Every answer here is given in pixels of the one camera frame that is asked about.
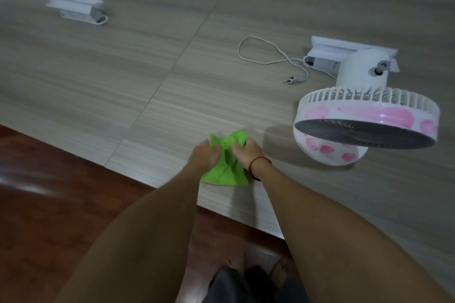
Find person's right hand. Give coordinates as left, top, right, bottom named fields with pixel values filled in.
left=231, top=138, right=266, bottom=176

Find person's left hand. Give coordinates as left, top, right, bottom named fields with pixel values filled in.
left=186, top=140, right=223, bottom=174

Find green microfiber cloth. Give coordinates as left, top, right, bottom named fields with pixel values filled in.
left=200, top=130, right=249, bottom=186

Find person's right forearm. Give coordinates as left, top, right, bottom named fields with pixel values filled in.
left=249, top=161, right=452, bottom=303

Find person's left forearm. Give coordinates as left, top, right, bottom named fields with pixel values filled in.
left=53, top=166, right=210, bottom=303

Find white fan with pink stains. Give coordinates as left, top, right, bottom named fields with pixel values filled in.
left=293, top=48, right=441, bottom=167

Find person's dark trousers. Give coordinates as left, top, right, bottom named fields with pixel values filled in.
left=203, top=265, right=310, bottom=303

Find red string bracelet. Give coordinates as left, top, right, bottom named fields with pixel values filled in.
left=248, top=157, right=272, bottom=182

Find white power cable with plug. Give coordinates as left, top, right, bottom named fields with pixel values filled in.
left=237, top=36, right=309, bottom=84

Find white fan base bracket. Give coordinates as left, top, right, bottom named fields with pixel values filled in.
left=303, top=36, right=400, bottom=80

